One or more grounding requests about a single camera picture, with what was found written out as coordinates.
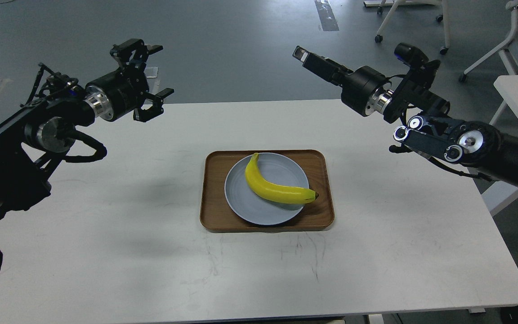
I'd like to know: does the brown wooden tray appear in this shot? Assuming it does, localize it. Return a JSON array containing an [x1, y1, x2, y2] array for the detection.
[[200, 149, 335, 233]]

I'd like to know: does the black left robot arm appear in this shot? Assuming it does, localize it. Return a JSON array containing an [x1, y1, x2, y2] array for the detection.
[[0, 39, 174, 220]]

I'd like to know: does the light blue plate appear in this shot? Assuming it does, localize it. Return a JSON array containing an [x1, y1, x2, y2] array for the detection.
[[224, 153, 309, 225]]

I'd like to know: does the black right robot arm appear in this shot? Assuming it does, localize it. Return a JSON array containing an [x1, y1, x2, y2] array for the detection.
[[293, 43, 518, 187]]

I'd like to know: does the white floor tape mark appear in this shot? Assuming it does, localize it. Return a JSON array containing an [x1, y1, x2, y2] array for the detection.
[[144, 67, 159, 79]]

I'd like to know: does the yellow banana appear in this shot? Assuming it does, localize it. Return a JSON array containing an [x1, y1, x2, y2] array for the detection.
[[244, 153, 319, 205]]

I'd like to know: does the white rolling chair base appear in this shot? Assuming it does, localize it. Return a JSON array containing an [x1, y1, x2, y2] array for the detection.
[[363, 0, 451, 56]]

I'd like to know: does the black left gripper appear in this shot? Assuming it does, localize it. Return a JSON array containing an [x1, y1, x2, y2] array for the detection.
[[85, 39, 175, 122]]

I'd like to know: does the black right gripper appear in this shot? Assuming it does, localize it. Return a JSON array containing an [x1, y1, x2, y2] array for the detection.
[[292, 46, 390, 117]]

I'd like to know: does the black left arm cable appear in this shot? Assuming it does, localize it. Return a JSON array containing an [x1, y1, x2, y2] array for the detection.
[[61, 130, 107, 163]]

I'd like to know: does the grey floor tape strip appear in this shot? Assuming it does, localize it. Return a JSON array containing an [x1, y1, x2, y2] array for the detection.
[[314, 0, 340, 32]]

